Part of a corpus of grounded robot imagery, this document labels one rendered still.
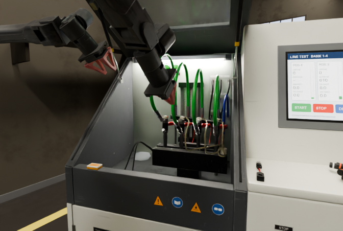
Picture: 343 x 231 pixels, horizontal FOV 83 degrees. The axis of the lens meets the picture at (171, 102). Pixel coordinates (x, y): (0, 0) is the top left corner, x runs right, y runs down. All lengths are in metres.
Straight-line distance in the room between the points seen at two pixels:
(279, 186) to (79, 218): 0.77
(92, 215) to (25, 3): 2.45
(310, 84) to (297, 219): 0.50
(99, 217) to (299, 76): 0.98
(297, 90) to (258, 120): 0.19
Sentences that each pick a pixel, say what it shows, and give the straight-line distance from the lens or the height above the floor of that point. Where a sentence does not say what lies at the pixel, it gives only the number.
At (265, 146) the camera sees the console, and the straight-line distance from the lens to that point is 0.90.
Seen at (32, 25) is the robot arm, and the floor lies 1.46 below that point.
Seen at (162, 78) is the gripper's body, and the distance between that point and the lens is 0.51.
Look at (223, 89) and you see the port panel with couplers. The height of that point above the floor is 1.25.
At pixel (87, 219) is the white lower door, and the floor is 0.74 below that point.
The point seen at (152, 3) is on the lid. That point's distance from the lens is 1.01.
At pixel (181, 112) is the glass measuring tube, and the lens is 1.16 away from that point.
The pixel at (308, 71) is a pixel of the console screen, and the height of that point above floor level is 1.33.
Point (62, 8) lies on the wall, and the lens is 3.05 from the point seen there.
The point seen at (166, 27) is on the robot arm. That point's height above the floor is 1.43.
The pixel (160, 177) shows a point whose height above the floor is 0.95.
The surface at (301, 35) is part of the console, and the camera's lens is 1.03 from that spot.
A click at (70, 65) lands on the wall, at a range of 2.94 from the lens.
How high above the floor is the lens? 1.29
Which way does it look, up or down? 6 degrees down
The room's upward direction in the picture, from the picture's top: straight up
